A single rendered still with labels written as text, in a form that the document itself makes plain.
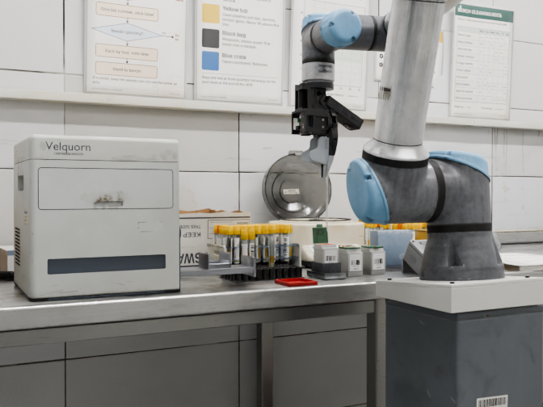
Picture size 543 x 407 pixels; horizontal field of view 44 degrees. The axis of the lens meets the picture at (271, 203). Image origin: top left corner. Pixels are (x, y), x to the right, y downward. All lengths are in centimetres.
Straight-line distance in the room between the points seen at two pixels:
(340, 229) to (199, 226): 40
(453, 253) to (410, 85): 31
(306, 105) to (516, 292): 63
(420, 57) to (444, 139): 140
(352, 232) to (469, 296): 73
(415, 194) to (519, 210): 161
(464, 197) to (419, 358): 29
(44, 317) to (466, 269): 74
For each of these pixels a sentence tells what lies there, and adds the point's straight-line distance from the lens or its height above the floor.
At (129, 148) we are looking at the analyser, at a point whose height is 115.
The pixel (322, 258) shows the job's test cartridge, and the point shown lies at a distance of 154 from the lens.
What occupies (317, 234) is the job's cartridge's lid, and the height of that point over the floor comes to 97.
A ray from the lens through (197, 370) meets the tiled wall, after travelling 210.
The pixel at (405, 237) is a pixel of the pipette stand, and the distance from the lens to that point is 175.
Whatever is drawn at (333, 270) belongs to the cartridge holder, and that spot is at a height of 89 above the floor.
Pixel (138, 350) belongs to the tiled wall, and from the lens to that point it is 202.
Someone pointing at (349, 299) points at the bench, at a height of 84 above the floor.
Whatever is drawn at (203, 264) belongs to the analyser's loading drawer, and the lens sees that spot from 141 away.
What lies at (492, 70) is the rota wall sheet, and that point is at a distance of 269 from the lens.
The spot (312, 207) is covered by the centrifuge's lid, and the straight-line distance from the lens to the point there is 211.
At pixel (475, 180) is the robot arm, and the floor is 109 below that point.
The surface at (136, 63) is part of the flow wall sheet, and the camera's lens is 200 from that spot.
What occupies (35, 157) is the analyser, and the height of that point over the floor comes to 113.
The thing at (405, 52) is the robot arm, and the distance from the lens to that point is 114.
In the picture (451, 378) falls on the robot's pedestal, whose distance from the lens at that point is 120.
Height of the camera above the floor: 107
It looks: 1 degrees down
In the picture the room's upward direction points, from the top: straight up
